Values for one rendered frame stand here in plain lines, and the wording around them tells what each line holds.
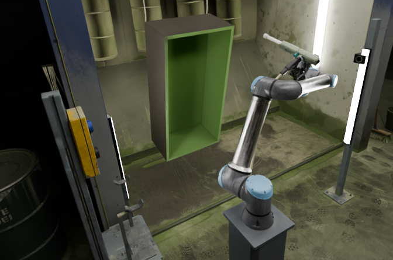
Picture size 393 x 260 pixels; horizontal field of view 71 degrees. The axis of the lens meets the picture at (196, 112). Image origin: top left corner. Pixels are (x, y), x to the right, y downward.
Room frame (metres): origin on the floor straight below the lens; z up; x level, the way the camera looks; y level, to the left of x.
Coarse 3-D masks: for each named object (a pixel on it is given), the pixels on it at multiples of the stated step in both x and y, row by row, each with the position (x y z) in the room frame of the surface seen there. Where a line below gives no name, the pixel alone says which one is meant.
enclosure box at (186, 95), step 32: (160, 32) 1.98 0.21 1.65; (192, 32) 2.01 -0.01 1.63; (224, 32) 2.31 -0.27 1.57; (160, 64) 2.01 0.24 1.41; (192, 64) 2.50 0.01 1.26; (224, 64) 2.32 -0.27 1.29; (160, 96) 2.07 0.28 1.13; (192, 96) 2.57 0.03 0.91; (224, 96) 2.31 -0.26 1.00; (160, 128) 2.15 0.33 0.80; (192, 128) 2.61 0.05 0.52
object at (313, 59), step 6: (264, 36) 2.02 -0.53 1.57; (270, 36) 1.99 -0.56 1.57; (276, 42) 1.92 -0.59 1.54; (282, 42) 1.87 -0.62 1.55; (282, 48) 1.86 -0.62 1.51; (288, 48) 1.80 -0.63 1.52; (294, 48) 1.77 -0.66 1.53; (300, 54) 1.71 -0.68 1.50; (306, 54) 1.68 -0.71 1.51; (312, 54) 1.66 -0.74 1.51; (294, 60) 1.70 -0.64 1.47; (300, 60) 1.70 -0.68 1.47; (306, 60) 1.68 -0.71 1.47; (312, 60) 1.63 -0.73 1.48; (318, 60) 1.62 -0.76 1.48; (288, 66) 1.68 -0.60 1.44; (294, 66) 1.69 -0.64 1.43; (282, 72) 1.66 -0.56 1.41
